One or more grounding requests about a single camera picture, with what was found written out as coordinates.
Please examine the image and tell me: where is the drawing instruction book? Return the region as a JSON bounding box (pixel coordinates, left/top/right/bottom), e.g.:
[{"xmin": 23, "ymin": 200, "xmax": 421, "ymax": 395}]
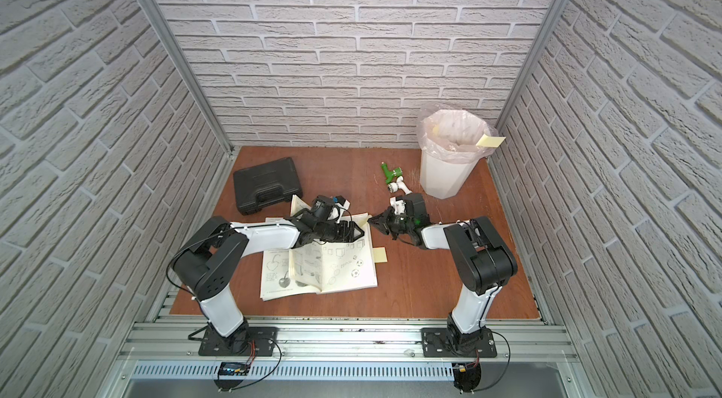
[{"xmin": 261, "ymin": 196, "xmax": 378, "ymax": 301}]

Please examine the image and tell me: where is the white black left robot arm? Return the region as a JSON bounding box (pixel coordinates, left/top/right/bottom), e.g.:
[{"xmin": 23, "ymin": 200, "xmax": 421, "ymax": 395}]
[{"xmin": 167, "ymin": 217, "xmax": 365, "ymax": 342}]

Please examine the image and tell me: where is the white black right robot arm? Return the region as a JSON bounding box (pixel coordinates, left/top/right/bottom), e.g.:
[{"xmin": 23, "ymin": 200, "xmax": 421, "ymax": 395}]
[{"xmin": 369, "ymin": 207, "xmax": 518, "ymax": 352}]

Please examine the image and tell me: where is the yellow sticky note lower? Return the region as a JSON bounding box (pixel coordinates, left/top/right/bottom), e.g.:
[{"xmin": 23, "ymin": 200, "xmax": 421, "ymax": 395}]
[{"xmin": 372, "ymin": 247, "xmax": 387, "ymax": 264}]

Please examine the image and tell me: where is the yellow note on bin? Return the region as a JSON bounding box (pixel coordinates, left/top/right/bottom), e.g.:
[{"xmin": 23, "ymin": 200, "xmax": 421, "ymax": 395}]
[{"xmin": 476, "ymin": 134, "xmax": 506, "ymax": 148}]

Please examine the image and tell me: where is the white plastic tap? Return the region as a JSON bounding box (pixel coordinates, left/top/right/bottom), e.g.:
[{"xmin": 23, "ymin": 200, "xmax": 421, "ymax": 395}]
[{"xmin": 387, "ymin": 176, "xmax": 412, "ymax": 195}]

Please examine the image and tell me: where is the green plastic tap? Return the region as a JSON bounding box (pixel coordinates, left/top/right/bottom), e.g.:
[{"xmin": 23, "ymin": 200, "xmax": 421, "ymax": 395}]
[{"xmin": 381, "ymin": 162, "xmax": 403, "ymax": 185}]

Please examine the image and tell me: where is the white trash bin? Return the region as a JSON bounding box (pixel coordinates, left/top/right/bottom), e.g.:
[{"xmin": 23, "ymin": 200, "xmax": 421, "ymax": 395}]
[{"xmin": 419, "ymin": 139, "xmax": 489, "ymax": 199}]

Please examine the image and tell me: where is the black plastic tool case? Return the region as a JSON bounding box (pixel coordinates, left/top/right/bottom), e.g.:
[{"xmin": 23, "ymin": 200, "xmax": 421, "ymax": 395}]
[{"xmin": 232, "ymin": 157, "xmax": 303, "ymax": 215}]

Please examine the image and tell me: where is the small green circuit board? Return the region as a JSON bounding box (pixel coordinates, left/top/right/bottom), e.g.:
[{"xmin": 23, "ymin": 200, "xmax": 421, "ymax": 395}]
[{"xmin": 217, "ymin": 362, "xmax": 250, "ymax": 377}]

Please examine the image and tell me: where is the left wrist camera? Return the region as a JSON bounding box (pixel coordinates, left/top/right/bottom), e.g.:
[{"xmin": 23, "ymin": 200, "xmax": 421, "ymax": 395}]
[{"xmin": 310, "ymin": 195, "xmax": 350, "ymax": 221}]

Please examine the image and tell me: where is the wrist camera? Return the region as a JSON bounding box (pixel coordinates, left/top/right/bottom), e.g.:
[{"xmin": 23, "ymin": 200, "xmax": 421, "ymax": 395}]
[
  {"xmin": 310, "ymin": 195, "xmax": 350, "ymax": 221},
  {"xmin": 390, "ymin": 193, "xmax": 428, "ymax": 218}
]

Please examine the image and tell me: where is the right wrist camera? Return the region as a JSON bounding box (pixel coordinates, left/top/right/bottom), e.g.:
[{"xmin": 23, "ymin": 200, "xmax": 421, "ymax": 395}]
[{"xmin": 390, "ymin": 193, "xmax": 428, "ymax": 218}]

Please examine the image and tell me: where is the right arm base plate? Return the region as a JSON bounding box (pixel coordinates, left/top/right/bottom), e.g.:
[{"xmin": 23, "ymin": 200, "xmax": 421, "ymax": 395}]
[{"xmin": 420, "ymin": 327, "xmax": 498, "ymax": 359}]

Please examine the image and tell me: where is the aluminium front rail frame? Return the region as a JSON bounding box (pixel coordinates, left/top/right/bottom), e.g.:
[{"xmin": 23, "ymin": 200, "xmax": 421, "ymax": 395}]
[{"xmin": 99, "ymin": 316, "xmax": 592, "ymax": 397}]

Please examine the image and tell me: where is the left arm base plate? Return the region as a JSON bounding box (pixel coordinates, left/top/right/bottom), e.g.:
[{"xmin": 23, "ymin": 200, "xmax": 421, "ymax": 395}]
[{"xmin": 199, "ymin": 327, "xmax": 278, "ymax": 357}]

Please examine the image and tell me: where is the right aluminium corner post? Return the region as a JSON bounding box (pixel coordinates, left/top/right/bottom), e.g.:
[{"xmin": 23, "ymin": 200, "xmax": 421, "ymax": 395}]
[{"xmin": 496, "ymin": 0, "xmax": 570, "ymax": 129}]

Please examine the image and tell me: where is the aluminium corner post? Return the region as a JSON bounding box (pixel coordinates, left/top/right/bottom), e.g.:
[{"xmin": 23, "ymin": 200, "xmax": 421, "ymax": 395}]
[
  {"xmin": 137, "ymin": 0, "xmax": 234, "ymax": 157},
  {"xmin": 496, "ymin": 0, "xmax": 570, "ymax": 129}
]

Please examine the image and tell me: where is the left aluminium corner post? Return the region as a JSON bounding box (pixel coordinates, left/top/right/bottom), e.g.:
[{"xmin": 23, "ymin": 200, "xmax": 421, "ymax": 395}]
[{"xmin": 137, "ymin": 0, "xmax": 234, "ymax": 157}]

